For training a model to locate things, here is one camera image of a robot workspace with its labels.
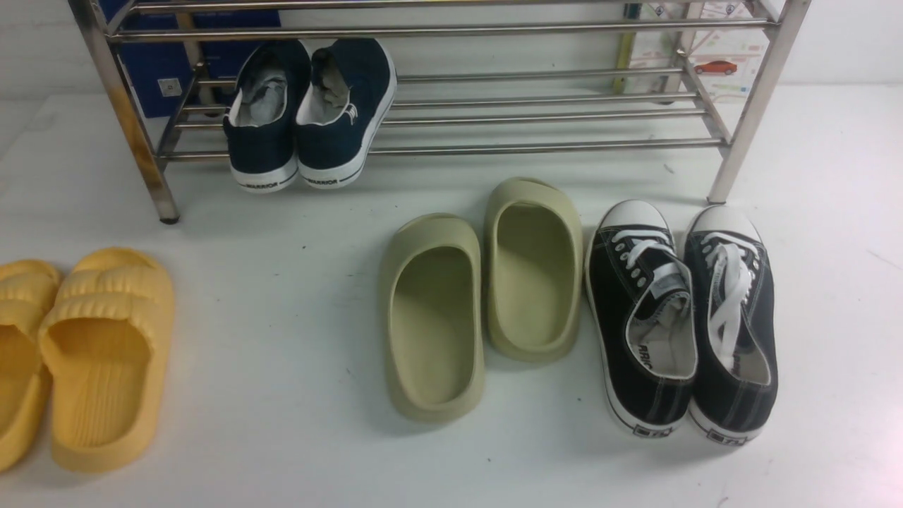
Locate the stainless steel shoe rack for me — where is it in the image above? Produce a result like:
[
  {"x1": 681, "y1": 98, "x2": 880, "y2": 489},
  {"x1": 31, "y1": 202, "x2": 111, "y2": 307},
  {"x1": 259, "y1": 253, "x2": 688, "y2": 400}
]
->
[{"x1": 68, "y1": 1, "x2": 811, "y2": 224}]

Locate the olive green slipper right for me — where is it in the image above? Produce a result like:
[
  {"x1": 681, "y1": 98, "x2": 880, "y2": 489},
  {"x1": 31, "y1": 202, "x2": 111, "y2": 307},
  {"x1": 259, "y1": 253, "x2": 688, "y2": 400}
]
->
[{"x1": 484, "y1": 177, "x2": 583, "y2": 363}]

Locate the black laced sneaker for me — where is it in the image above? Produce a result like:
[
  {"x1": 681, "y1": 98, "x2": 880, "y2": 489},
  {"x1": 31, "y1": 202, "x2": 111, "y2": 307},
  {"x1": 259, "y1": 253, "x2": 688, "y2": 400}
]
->
[
  {"x1": 583, "y1": 200, "x2": 698, "y2": 440},
  {"x1": 684, "y1": 205, "x2": 780, "y2": 447}
]

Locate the olive green slipper left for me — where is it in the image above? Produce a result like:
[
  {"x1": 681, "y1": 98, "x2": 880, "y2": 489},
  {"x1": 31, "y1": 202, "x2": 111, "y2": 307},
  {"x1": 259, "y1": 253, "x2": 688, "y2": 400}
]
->
[{"x1": 377, "y1": 213, "x2": 486, "y2": 425}]

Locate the white box with red car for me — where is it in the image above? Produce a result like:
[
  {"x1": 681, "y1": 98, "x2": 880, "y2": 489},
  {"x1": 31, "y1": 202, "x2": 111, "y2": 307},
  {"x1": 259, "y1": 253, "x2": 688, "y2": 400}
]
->
[{"x1": 617, "y1": 1, "x2": 768, "y2": 103}]

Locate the navy canvas sneaker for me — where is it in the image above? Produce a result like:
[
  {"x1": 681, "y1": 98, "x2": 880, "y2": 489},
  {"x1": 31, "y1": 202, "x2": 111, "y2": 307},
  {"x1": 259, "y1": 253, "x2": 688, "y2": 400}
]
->
[
  {"x1": 293, "y1": 38, "x2": 398, "y2": 189},
  {"x1": 223, "y1": 40, "x2": 310, "y2": 193}
]

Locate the black laced sneaker right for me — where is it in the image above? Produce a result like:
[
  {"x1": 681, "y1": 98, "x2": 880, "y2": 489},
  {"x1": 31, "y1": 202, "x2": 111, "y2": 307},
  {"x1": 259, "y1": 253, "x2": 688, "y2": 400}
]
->
[{"x1": 684, "y1": 205, "x2": 780, "y2": 447}]

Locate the olive green slipper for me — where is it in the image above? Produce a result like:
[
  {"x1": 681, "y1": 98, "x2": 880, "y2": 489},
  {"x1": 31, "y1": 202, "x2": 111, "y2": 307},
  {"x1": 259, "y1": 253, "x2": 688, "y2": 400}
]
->
[
  {"x1": 377, "y1": 213, "x2": 486, "y2": 425},
  {"x1": 484, "y1": 177, "x2": 583, "y2": 363}
]

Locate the black laced sneaker left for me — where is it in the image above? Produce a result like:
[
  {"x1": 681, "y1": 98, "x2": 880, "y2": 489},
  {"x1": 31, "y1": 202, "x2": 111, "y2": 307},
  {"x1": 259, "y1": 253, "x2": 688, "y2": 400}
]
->
[{"x1": 583, "y1": 200, "x2": 698, "y2": 440}]

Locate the yellow slide slipper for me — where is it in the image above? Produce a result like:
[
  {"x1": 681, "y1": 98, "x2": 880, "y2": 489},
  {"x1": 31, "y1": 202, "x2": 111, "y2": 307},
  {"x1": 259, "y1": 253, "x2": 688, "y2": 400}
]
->
[
  {"x1": 37, "y1": 247, "x2": 176, "y2": 473},
  {"x1": 1, "y1": 258, "x2": 62, "y2": 471}
]

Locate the blue cardboard box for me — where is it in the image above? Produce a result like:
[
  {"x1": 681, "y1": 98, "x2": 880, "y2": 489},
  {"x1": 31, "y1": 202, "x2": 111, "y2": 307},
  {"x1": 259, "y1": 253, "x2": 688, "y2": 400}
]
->
[{"x1": 121, "y1": 10, "x2": 281, "y2": 118}]

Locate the yellow slide slipper far left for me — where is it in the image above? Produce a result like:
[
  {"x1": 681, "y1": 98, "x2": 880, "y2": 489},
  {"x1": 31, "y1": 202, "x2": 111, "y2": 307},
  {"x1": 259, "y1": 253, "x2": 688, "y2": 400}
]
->
[{"x1": 1, "y1": 258, "x2": 62, "y2": 471}]

